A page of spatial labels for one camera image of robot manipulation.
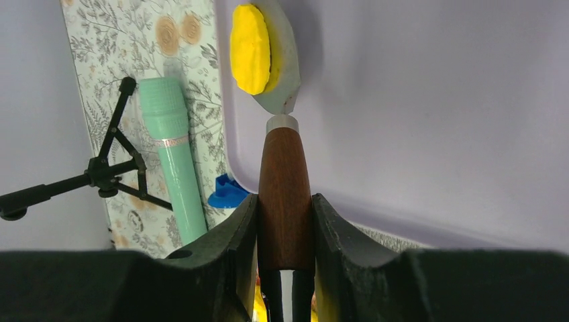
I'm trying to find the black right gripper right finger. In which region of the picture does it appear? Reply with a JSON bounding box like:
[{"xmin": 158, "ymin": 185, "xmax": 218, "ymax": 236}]
[{"xmin": 312, "ymin": 194, "xmax": 568, "ymax": 321}]

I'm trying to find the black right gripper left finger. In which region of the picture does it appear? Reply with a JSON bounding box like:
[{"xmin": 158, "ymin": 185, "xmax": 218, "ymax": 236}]
[{"xmin": 1, "ymin": 195, "xmax": 258, "ymax": 321}]

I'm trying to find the metal spatula wooden handle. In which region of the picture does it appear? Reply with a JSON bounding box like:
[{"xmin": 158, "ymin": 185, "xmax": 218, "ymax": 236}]
[{"xmin": 254, "ymin": 1, "xmax": 315, "ymax": 274}]

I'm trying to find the round yellow dough wrapper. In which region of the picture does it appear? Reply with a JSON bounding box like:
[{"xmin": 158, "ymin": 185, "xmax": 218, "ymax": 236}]
[{"xmin": 229, "ymin": 3, "xmax": 271, "ymax": 95}]

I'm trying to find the yellow dough piece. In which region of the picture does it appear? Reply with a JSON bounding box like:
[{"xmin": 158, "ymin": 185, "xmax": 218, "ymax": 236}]
[{"xmin": 252, "ymin": 284, "xmax": 319, "ymax": 322}]

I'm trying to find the black mini tripod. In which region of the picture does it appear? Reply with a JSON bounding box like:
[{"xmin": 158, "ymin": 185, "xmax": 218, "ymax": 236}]
[{"xmin": 1, "ymin": 76, "xmax": 172, "ymax": 221}]

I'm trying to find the purple plastic tray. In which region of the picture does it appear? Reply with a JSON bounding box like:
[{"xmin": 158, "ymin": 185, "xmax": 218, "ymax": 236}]
[{"xmin": 215, "ymin": 0, "xmax": 569, "ymax": 252}]

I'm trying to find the floral tablecloth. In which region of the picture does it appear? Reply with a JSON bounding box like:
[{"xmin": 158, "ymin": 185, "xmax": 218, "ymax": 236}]
[{"xmin": 60, "ymin": 0, "xmax": 432, "ymax": 260}]

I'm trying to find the teal handled tool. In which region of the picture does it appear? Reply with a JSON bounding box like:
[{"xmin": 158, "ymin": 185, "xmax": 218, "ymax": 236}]
[{"xmin": 138, "ymin": 77, "xmax": 207, "ymax": 245}]

